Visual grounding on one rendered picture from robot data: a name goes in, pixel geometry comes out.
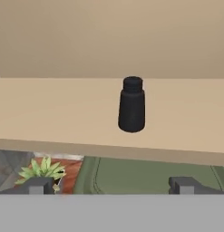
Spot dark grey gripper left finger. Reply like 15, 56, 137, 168
0, 177, 55, 196

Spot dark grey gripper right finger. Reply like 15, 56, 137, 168
168, 176, 224, 196

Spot green cabinet door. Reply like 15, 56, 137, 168
73, 155, 224, 196

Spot beige cabinet shelf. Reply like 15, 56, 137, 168
0, 77, 224, 168

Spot black shaker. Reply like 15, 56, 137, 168
117, 75, 146, 133

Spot green potted plant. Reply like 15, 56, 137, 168
14, 155, 68, 194

